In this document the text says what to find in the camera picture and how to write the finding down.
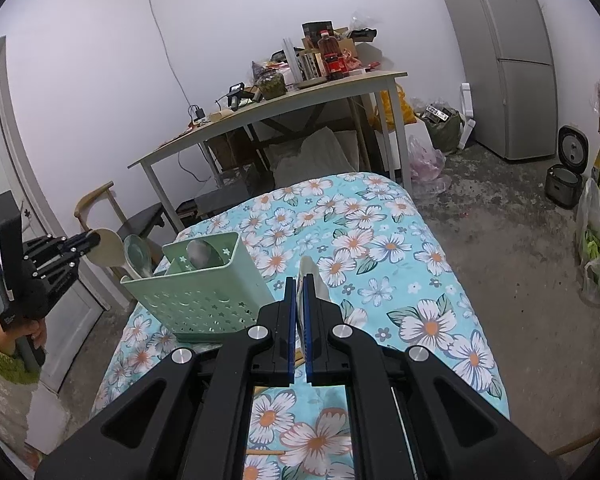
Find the cream rice spoon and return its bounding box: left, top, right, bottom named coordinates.
left=86, top=228, right=140, bottom=280

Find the person's left hand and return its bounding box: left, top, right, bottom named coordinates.
left=0, top=318, right=47, bottom=356

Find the floral blue tablecloth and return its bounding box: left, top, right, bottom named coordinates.
left=90, top=171, right=512, bottom=480

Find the green perforated utensil basket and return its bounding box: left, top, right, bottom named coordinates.
left=121, top=232, right=274, bottom=344

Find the grey metal spoon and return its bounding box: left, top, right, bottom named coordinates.
left=186, top=238, right=224, bottom=270

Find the white door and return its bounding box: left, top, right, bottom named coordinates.
left=0, top=34, right=131, bottom=394

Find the green fuzzy left sleeve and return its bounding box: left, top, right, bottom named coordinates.
left=0, top=351, right=40, bottom=460

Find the wooden chair black seat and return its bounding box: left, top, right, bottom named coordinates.
left=73, top=181, right=164, bottom=281

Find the pink plastic bag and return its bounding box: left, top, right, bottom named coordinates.
left=408, top=136, right=451, bottom=198

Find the yellow plastic bag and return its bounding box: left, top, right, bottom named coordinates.
left=374, top=83, right=418, bottom=131

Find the green glass jar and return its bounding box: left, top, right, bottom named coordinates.
left=257, top=70, right=287, bottom=100

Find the wooden top desk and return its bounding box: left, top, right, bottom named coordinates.
left=127, top=69, right=414, bottom=233

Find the red oil bottle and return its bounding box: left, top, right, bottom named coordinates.
left=317, top=30, right=349, bottom=80

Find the black rice cooker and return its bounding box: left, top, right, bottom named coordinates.
left=544, top=126, right=588, bottom=209

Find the clear bag with vegetables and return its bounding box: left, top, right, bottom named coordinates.
left=576, top=179, right=600, bottom=306

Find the silver refrigerator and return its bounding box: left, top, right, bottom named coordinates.
left=444, top=0, right=558, bottom=162

